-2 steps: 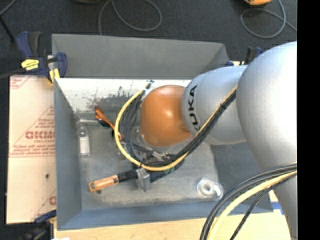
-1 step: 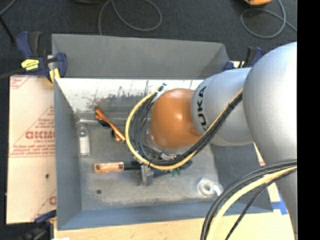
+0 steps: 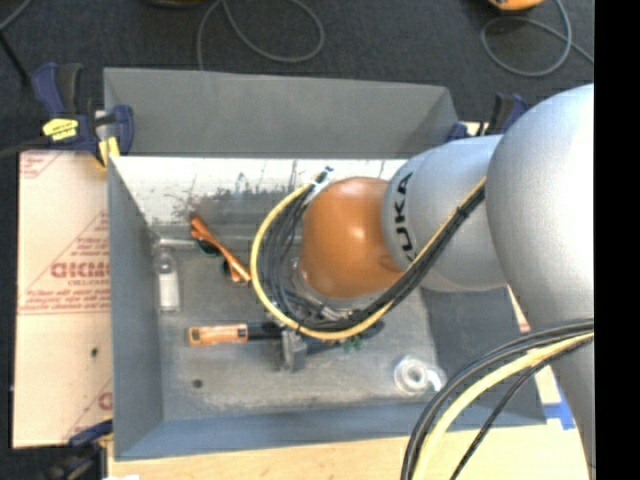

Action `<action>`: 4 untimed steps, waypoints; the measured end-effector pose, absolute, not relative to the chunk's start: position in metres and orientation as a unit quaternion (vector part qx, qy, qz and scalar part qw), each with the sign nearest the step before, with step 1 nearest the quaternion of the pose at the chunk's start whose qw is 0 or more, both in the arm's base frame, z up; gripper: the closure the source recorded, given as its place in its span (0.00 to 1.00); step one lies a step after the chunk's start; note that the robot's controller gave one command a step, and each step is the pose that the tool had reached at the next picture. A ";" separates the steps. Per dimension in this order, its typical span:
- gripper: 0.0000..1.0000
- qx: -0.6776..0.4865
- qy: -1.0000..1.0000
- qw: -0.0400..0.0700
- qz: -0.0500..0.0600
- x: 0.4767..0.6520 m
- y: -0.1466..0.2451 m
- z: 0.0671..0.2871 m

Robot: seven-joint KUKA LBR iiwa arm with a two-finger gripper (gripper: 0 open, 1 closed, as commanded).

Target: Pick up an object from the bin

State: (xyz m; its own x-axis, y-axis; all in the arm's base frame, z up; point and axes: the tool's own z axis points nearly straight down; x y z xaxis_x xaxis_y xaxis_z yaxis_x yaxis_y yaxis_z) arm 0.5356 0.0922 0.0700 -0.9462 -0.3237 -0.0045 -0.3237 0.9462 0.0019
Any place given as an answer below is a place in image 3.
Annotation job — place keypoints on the grey metal bin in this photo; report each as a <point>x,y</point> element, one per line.
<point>260,118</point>

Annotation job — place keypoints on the brown cardboard board red print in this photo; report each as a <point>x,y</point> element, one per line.
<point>60,358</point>

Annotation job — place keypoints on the orange and black tool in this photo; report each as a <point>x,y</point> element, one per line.
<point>217,334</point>

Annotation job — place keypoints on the orange sunglasses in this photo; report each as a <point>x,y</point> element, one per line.
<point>226,253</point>

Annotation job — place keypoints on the clear plastic bottle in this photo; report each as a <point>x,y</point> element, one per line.
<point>168,285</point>

